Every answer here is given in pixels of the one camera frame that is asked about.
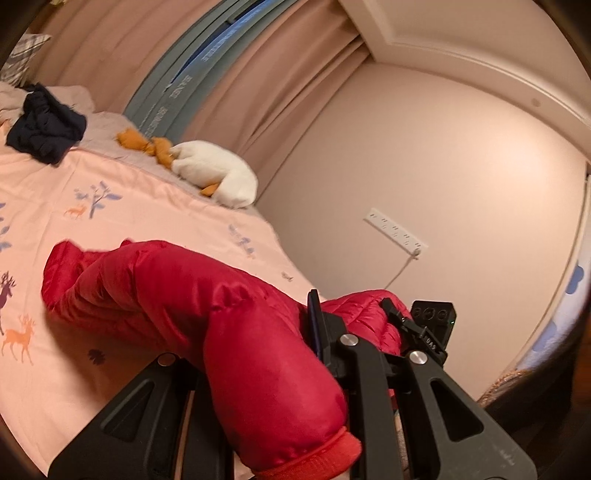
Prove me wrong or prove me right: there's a blue-grey curtain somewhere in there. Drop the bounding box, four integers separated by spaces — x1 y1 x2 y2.
124 0 301 139

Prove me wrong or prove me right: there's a navy blue garment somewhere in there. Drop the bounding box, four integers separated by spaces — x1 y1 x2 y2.
6 83 88 166

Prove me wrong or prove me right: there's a white cloth blue cloud print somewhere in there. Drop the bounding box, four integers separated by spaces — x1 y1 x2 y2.
508 175 591 376

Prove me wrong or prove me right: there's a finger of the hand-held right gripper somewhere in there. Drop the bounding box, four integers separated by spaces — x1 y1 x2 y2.
381 298 448 366

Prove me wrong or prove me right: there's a plaid pillow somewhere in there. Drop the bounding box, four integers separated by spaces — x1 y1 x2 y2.
0 33 51 88

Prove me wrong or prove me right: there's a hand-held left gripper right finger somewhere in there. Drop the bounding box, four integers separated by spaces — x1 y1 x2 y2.
306 289 539 480

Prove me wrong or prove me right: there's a white power cable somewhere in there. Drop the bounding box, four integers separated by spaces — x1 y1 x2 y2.
382 251 421 291

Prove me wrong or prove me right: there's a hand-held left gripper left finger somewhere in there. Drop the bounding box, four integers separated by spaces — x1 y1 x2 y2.
46 353 235 480

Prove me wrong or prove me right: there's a white wall power strip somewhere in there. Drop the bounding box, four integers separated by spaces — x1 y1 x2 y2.
365 208 428 258

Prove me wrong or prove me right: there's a pink deer print duvet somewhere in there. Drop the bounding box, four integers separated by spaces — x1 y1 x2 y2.
0 143 324 476

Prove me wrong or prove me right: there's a red down jacket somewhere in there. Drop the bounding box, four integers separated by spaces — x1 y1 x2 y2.
41 239 414 480

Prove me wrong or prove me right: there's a white goose plush toy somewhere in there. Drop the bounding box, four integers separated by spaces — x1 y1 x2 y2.
115 128 259 208

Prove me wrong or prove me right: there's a pink curtain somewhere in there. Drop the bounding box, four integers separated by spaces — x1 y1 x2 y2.
178 0 375 185
28 0 222 116

